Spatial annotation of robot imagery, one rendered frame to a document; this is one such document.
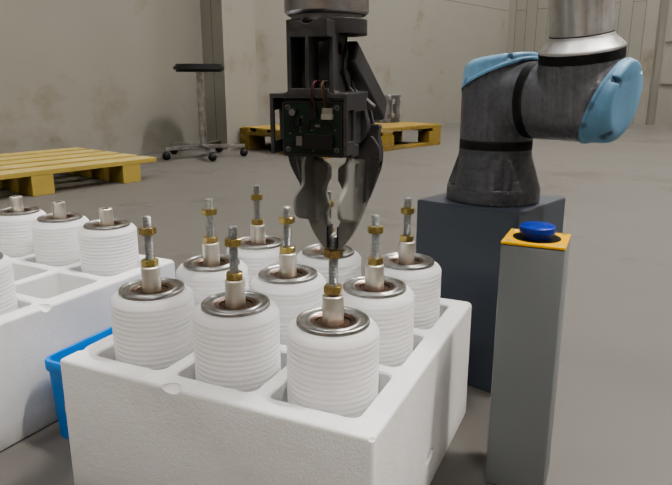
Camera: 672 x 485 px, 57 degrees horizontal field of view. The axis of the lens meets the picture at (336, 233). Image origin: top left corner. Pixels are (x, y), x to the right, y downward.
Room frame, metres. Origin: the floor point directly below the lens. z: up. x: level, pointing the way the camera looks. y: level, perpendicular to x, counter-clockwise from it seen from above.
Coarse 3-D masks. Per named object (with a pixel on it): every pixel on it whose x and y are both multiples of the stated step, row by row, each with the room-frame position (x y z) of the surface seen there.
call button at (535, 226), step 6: (528, 222) 0.70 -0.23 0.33; (534, 222) 0.70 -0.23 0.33; (540, 222) 0.70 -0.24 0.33; (522, 228) 0.69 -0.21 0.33; (528, 228) 0.68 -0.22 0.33; (534, 228) 0.68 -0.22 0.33; (540, 228) 0.67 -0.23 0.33; (546, 228) 0.68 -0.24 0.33; (552, 228) 0.68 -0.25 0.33; (528, 234) 0.68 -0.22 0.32; (534, 234) 0.67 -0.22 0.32; (540, 234) 0.67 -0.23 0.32; (546, 234) 0.67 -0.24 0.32; (552, 234) 0.68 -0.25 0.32
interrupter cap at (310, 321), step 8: (304, 312) 0.61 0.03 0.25; (312, 312) 0.61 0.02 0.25; (320, 312) 0.61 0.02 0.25; (344, 312) 0.61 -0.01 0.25; (352, 312) 0.61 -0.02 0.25; (360, 312) 0.61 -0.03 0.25; (296, 320) 0.59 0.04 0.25; (304, 320) 0.59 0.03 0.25; (312, 320) 0.59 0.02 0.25; (320, 320) 0.59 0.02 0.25; (344, 320) 0.59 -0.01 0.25; (352, 320) 0.59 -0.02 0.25; (360, 320) 0.59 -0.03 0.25; (368, 320) 0.58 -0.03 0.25; (304, 328) 0.57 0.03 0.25; (312, 328) 0.57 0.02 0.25; (320, 328) 0.57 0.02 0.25; (328, 328) 0.57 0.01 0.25; (336, 328) 0.57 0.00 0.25; (344, 328) 0.57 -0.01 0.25; (352, 328) 0.57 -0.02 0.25; (360, 328) 0.56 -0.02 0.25; (328, 336) 0.55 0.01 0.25; (336, 336) 0.55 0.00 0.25
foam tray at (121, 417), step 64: (448, 320) 0.77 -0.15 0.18; (64, 384) 0.65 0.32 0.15; (128, 384) 0.61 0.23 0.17; (192, 384) 0.59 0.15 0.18; (384, 384) 0.62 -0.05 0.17; (448, 384) 0.73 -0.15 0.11; (128, 448) 0.61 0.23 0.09; (192, 448) 0.57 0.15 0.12; (256, 448) 0.54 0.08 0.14; (320, 448) 0.51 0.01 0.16; (384, 448) 0.51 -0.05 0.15
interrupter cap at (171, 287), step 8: (136, 280) 0.71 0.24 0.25; (168, 280) 0.72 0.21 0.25; (176, 280) 0.71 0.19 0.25; (120, 288) 0.68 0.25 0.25; (128, 288) 0.69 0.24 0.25; (136, 288) 0.69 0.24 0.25; (168, 288) 0.69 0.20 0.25; (176, 288) 0.69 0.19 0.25; (184, 288) 0.69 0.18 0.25; (120, 296) 0.67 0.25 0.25; (128, 296) 0.66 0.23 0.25; (136, 296) 0.66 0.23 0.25; (144, 296) 0.66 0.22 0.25; (152, 296) 0.66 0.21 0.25; (160, 296) 0.66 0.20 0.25; (168, 296) 0.66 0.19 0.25
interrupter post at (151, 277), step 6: (144, 270) 0.68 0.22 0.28; (150, 270) 0.68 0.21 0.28; (156, 270) 0.68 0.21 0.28; (144, 276) 0.68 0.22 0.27; (150, 276) 0.68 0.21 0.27; (156, 276) 0.68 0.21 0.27; (144, 282) 0.68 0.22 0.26; (150, 282) 0.68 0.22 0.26; (156, 282) 0.68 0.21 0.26; (144, 288) 0.68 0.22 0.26; (150, 288) 0.68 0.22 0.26; (156, 288) 0.68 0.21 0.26
